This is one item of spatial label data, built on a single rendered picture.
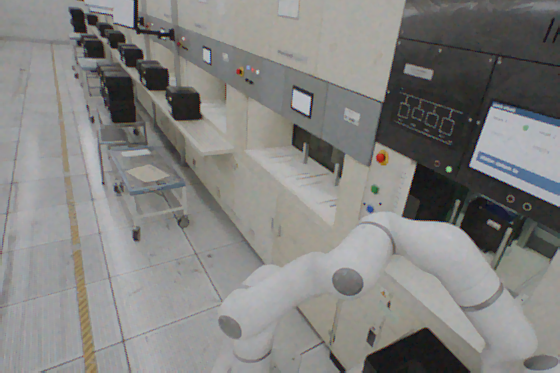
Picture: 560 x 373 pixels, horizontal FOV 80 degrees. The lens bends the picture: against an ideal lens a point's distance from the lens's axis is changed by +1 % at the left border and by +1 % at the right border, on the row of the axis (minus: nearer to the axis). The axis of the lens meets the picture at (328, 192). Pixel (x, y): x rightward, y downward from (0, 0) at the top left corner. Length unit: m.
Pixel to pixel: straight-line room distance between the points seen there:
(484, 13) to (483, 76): 0.18
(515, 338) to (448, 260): 0.18
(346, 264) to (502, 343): 0.31
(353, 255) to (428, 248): 0.13
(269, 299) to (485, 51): 0.92
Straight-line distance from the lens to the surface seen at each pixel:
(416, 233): 0.63
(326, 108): 1.66
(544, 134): 1.07
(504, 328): 0.69
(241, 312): 0.87
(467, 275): 0.63
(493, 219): 1.77
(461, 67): 1.18
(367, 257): 0.62
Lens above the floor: 1.82
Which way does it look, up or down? 27 degrees down
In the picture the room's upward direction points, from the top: 9 degrees clockwise
